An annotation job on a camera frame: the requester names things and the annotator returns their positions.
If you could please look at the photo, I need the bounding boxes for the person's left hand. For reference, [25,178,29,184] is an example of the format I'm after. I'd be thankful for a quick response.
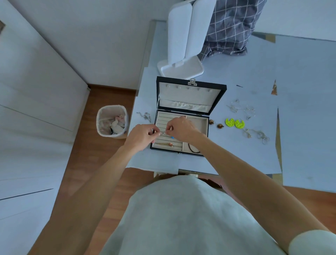
[125,123,162,153]

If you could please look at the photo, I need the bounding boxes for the person's right hand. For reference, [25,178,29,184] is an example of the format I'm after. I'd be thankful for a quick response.
[165,116,203,144]

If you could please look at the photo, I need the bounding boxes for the person's right forearm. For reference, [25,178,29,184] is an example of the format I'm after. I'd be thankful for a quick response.
[188,133,332,249]

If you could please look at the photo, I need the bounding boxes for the person's left forearm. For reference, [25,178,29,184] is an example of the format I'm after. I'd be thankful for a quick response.
[28,144,144,255]

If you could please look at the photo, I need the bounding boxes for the black jewelry box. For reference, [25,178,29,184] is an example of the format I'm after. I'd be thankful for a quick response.
[150,76,227,157]

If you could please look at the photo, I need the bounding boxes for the crumpled trash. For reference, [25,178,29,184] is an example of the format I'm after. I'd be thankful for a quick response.
[100,113,126,136]

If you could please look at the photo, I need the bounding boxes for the white waste bin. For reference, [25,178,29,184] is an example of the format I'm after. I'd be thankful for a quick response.
[96,105,129,139]

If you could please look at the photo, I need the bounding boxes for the silver hook earring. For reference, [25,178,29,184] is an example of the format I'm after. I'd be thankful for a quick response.
[240,105,257,120]
[226,99,241,114]

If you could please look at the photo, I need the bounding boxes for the person's light grey garment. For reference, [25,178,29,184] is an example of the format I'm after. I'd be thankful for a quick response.
[100,174,336,255]

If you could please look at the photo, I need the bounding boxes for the white folding mirror stand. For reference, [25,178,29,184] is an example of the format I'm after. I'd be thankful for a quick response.
[157,0,217,79]

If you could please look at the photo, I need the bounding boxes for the grey checked cloth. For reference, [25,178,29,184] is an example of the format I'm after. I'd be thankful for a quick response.
[199,0,267,57]

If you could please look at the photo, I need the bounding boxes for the white cabinet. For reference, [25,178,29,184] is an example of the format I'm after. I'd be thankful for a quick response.
[0,0,90,255]

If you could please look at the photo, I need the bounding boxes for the light blue table cover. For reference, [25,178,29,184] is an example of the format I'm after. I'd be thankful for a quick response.
[127,20,336,192]

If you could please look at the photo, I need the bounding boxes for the silver chain earring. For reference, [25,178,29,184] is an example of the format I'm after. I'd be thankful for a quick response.
[136,112,152,123]

